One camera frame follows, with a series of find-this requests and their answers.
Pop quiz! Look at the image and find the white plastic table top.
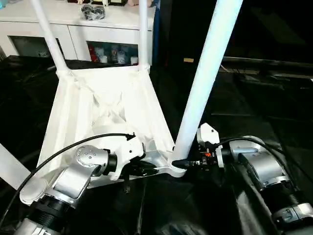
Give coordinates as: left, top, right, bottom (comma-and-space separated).
19, 65, 188, 205

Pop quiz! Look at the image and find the black table mat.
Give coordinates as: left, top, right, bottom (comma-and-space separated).
0, 54, 313, 235

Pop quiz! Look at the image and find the black bundle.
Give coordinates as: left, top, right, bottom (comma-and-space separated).
81, 4, 107, 21

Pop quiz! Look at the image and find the white glass-door cabinet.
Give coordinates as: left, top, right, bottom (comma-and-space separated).
0, 0, 157, 66

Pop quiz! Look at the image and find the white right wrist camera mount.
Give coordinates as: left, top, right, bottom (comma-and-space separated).
197, 123, 225, 169

